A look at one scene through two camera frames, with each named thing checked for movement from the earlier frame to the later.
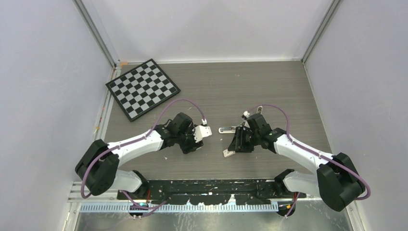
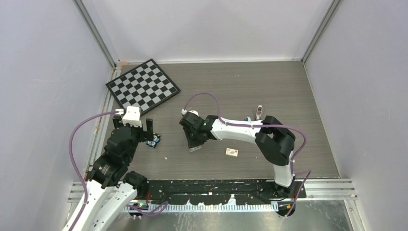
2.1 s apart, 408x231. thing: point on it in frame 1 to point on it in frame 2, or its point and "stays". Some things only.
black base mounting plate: [212, 192] stays
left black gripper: [193, 145] to [147, 134]
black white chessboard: [142, 88] stays
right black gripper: [238, 144] to [192, 143]
